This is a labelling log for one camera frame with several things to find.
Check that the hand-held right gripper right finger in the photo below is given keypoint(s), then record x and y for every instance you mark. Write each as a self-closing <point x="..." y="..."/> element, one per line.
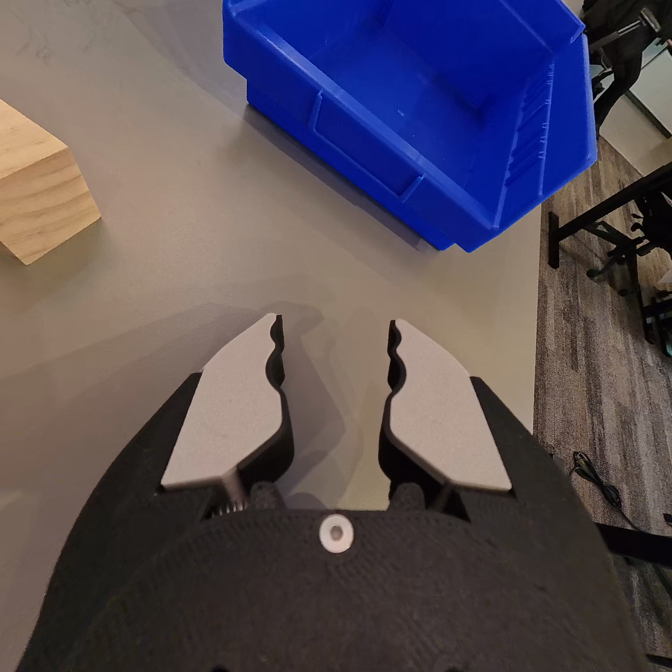
<point x="446" y="420"/>

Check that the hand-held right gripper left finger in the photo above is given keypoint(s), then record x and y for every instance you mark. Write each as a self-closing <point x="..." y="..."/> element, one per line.
<point x="225" y="420"/>

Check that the wooden cube block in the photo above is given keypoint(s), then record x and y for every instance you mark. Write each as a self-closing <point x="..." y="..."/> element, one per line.
<point x="36" y="189"/>

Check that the grey desk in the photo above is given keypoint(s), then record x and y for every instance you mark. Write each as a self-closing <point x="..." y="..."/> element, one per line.
<point x="183" y="236"/>

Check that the black desk foot bar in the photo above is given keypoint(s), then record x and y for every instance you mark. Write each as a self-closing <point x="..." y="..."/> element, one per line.
<point x="635" y="543"/>

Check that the black caster office chair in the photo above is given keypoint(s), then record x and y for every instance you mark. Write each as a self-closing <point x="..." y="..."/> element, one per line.
<point x="624" y="252"/>

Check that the deep blue plastic bin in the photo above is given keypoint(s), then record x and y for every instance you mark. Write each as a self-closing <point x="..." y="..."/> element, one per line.
<point x="399" y="94"/>

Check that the black jacket draped chair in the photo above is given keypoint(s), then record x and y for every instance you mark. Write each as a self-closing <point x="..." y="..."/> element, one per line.
<point x="624" y="52"/>

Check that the black metal table frame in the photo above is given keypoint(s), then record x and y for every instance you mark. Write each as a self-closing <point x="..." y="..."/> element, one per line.
<point x="603" y="202"/>

